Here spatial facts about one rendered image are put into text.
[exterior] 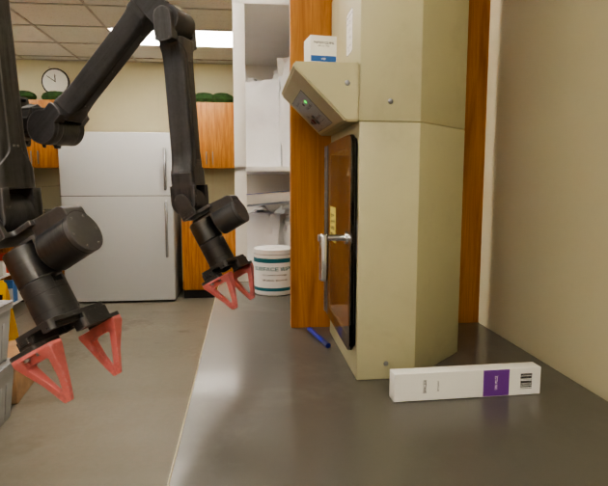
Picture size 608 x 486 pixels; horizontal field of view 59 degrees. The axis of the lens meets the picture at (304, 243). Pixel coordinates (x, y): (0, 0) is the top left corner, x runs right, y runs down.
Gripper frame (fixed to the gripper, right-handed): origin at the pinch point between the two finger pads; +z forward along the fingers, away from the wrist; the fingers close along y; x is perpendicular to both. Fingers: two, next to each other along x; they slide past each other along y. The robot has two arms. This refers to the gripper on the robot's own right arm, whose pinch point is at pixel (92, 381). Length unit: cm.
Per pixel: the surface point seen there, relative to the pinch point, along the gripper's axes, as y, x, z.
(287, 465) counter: 5.7, -16.3, 21.6
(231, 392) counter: 25.7, -1.7, 13.3
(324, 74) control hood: 35, -41, -27
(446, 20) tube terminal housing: 51, -64, -28
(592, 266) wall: 52, -65, 25
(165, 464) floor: 151, 124, 50
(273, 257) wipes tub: 102, 9, -7
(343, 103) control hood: 37, -41, -22
